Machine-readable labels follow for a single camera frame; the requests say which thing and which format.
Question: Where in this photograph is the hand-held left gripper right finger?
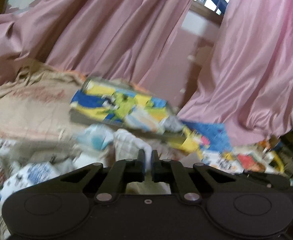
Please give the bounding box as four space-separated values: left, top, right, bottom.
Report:
151 150 247 203

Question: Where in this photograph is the cartoon painted box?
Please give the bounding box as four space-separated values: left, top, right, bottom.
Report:
69 76 180 135

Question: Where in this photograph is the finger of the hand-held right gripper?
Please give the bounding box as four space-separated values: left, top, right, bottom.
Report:
236 172 291 190

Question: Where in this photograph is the colourful printed sheet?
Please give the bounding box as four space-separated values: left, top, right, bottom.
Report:
201 140 286 176

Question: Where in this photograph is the white checked cloth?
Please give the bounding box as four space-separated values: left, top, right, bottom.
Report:
113 129 153 171

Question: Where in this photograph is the narrow pink curtain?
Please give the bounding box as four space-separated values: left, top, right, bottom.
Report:
178 0 293 147

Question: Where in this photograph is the white cloth with blue print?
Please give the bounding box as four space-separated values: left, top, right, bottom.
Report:
0 161 75 201

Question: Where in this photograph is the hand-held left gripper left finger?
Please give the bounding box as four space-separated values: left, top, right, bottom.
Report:
46 149 146 203

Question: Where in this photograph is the beige blanket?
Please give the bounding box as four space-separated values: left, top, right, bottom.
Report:
0 59 87 141

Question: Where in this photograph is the wide pink curtain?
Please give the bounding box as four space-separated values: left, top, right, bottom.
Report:
0 0 202 88

